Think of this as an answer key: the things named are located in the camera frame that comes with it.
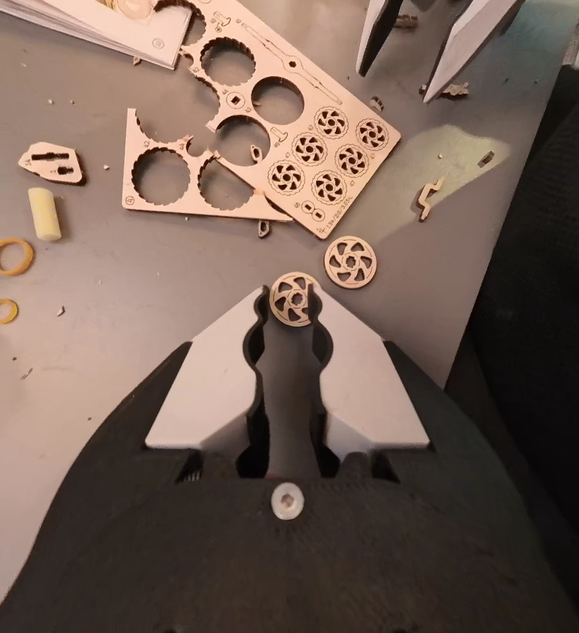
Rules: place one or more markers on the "wooden offcut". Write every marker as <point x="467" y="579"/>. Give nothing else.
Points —
<point x="377" y="103"/>
<point x="425" y="198"/>

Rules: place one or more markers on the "small wooden plate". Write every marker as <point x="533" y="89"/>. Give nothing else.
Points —
<point x="32" y="160"/>

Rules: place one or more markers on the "person's black clothing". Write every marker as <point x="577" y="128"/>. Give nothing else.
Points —
<point x="541" y="346"/>

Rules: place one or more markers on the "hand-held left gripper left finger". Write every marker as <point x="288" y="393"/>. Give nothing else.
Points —
<point x="205" y="395"/>

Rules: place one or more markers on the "white wax stick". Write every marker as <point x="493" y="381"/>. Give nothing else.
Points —
<point x="44" y="212"/>

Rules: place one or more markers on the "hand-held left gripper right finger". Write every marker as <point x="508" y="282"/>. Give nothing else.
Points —
<point x="368" y="395"/>

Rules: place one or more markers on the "small wooden block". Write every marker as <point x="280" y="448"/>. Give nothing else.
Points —
<point x="486" y="159"/>

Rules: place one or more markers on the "wooden parts sheet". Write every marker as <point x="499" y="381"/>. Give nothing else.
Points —
<point x="190" y="207"/>
<point x="314" y="84"/>

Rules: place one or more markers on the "instruction booklet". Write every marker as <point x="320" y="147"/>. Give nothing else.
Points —
<point x="72" y="24"/>

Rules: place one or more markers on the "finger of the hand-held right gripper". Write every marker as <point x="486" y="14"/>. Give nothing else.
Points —
<point x="462" y="44"/>
<point x="373" y="29"/>

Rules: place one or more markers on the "wooden wheel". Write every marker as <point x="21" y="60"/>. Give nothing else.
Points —
<point x="289" y="316"/>
<point x="341" y="247"/>

